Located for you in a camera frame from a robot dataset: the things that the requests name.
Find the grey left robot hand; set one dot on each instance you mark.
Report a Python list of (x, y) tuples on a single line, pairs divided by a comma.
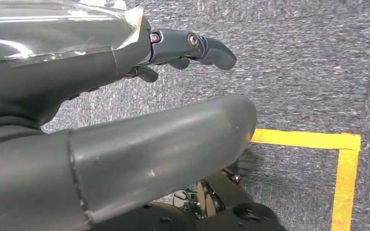
[(44, 70)]

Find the yellow floor tape square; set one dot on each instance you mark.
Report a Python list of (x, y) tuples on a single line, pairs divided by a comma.
[(345, 178)]

